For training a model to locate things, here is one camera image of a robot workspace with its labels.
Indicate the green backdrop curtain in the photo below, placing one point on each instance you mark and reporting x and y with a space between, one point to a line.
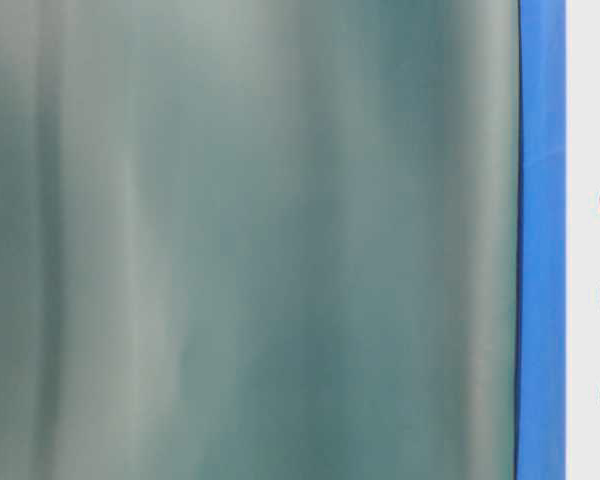
258 239

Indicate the blue table cloth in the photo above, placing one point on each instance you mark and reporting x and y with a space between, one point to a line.
541 340

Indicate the large white board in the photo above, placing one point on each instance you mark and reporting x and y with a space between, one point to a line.
583 239

